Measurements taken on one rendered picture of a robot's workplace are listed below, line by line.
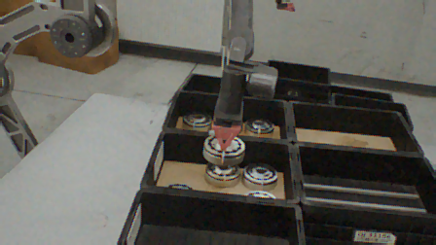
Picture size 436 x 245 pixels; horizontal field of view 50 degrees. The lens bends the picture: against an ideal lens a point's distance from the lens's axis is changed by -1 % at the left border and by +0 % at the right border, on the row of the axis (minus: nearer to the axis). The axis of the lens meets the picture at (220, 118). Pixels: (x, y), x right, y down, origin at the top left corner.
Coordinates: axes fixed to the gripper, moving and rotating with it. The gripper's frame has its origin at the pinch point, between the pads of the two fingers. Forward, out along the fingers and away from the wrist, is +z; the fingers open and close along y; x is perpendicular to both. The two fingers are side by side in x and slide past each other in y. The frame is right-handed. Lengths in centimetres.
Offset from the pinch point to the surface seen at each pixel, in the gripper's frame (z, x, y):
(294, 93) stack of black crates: 53, -38, 154
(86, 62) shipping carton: 105, 127, 269
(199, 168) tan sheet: 21.3, 5.9, 17.0
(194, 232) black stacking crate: 20.9, 4.0, -11.6
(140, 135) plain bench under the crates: 36, 32, 55
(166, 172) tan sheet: 21.7, 15.3, 13.1
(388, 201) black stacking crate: 18, -50, 10
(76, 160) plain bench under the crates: 37, 50, 33
